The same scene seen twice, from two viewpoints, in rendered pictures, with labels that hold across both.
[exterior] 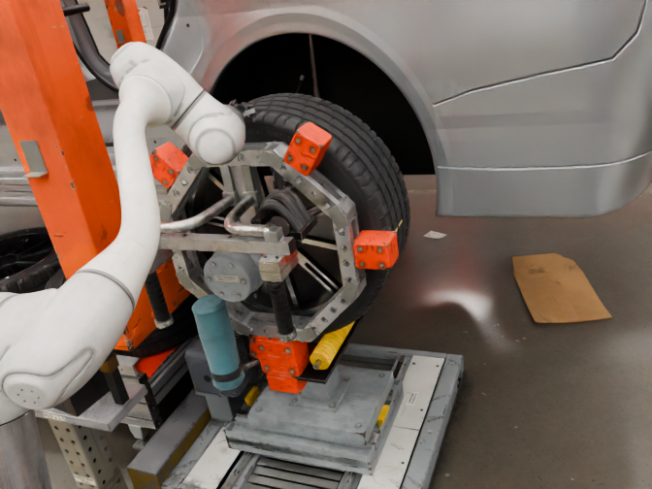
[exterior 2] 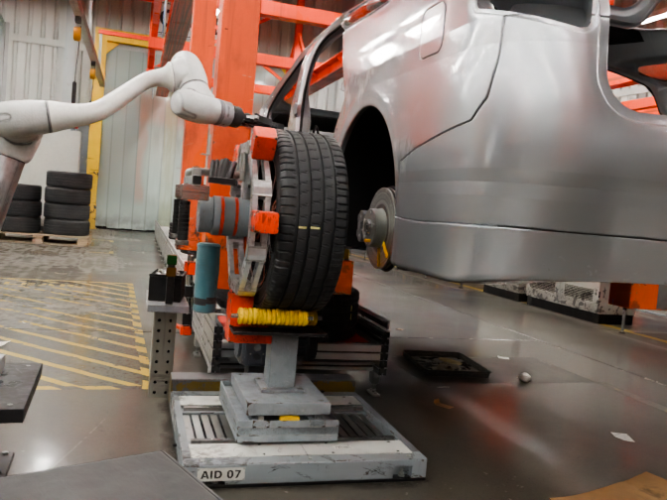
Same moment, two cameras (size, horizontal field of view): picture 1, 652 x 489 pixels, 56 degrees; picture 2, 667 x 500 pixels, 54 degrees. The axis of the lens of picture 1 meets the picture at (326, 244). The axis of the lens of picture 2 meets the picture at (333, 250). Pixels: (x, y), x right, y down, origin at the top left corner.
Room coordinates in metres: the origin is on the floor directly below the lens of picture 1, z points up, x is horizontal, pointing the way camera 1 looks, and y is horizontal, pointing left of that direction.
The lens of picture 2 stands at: (0.06, -1.81, 0.92)
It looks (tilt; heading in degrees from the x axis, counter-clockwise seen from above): 4 degrees down; 47
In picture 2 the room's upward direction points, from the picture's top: 5 degrees clockwise
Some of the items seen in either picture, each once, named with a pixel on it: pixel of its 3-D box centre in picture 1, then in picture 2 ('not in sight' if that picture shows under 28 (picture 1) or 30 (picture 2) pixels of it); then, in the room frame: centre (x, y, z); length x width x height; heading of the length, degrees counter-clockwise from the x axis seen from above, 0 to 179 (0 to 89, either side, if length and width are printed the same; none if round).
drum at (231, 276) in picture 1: (246, 259); (226, 216); (1.40, 0.20, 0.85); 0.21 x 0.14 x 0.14; 154
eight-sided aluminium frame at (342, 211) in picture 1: (259, 245); (246, 217); (1.46, 0.17, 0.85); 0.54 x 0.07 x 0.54; 64
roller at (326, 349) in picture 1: (335, 336); (272, 316); (1.50, 0.02, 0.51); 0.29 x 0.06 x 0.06; 154
